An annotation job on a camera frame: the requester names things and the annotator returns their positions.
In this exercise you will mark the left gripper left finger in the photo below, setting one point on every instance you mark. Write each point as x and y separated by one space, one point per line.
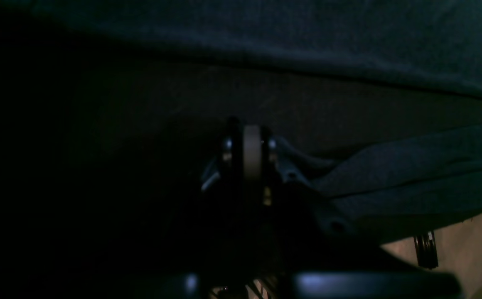
222 173

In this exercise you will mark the black table cloth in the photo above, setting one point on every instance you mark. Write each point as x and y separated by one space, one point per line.
101 158

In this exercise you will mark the dark grey T-shirt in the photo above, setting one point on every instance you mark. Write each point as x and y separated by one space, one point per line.
425 44

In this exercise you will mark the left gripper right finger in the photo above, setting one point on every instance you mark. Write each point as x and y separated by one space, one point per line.
280 174

